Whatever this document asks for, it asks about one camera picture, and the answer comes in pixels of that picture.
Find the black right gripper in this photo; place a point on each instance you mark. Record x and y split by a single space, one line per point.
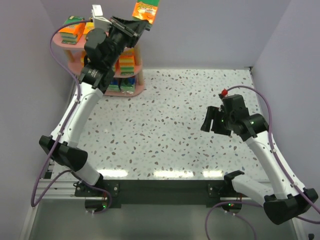
216 121

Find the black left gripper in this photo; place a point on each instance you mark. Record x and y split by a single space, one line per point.
126 28

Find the green top sponge box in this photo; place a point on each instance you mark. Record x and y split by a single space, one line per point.
146 10
72 33

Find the orange sponge pack barcode sticker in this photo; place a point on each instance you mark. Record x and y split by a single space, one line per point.
126 62

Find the yellow top sponge box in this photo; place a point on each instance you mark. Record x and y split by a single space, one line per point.
88 27

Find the blue Vileda pack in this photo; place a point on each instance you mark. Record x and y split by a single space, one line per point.
114 86
128 85

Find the orange three sponge pack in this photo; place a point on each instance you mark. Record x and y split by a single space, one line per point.
82 58

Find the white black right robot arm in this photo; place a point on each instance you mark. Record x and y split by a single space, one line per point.
287 197

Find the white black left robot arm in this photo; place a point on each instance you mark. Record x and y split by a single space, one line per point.
62 144

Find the pink three tier shelf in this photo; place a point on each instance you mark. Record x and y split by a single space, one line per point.
99 60

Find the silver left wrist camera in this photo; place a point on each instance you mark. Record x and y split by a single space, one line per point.
99 21

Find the aluminium frame rail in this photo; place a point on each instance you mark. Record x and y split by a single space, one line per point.
53 185

